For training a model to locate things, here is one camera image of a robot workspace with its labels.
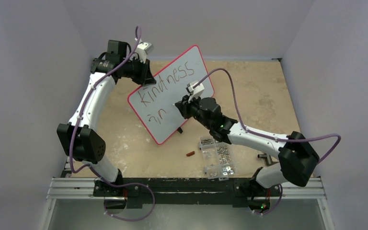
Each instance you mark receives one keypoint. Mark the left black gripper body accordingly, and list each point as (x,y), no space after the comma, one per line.
(138,70)

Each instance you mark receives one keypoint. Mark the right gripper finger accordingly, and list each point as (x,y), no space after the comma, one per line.
(181,104)
(183,112)

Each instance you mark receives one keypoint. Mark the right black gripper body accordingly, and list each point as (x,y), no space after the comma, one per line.
(187,108)

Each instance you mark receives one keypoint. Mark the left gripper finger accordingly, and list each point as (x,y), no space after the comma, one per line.
(148,82)
(147,75)

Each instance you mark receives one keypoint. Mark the pink framed whiteboard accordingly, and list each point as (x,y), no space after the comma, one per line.
(154,104)

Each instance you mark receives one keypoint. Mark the red marker cap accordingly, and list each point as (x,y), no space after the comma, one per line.
(190,154)

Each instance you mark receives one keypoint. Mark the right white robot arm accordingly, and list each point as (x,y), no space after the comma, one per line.
(297,158)

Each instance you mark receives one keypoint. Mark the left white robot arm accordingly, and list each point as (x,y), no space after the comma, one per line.
(79,137)

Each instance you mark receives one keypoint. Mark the clear plastic screw box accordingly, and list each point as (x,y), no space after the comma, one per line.
(223,161)

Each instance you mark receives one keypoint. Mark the black metal clamp tool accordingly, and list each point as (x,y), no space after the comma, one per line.
(268,161)

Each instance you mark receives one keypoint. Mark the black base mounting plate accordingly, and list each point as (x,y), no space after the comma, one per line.
(237,192)

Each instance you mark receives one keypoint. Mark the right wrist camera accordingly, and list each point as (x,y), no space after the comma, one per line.
(195,89)

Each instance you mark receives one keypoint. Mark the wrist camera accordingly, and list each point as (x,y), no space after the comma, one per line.
(143,49)
(195,89)

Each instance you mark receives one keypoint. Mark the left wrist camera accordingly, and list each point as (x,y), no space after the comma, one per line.
(143,49)

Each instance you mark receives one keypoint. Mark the aluminium frame rail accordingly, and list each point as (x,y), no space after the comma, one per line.
(264,102)

